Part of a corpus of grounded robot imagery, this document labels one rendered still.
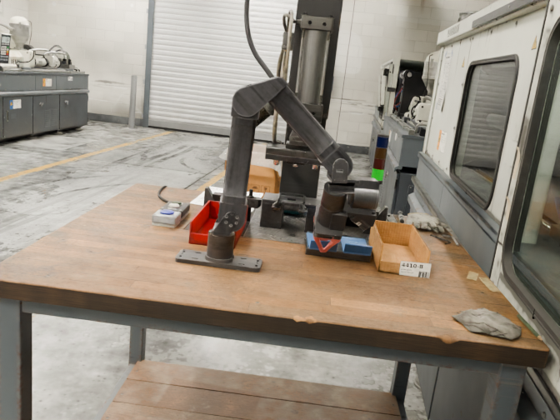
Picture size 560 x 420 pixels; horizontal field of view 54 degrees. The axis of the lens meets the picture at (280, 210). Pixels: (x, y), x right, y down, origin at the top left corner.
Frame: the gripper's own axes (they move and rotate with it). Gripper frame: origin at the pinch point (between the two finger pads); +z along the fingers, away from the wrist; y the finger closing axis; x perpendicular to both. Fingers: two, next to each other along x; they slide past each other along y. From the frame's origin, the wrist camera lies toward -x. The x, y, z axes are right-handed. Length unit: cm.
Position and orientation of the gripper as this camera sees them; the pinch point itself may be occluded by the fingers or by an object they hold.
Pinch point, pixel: (322, 245)
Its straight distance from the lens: 140.7
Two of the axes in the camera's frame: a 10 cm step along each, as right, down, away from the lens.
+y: 0.7, -6.8, 7.3
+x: -9.9, -1.2, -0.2
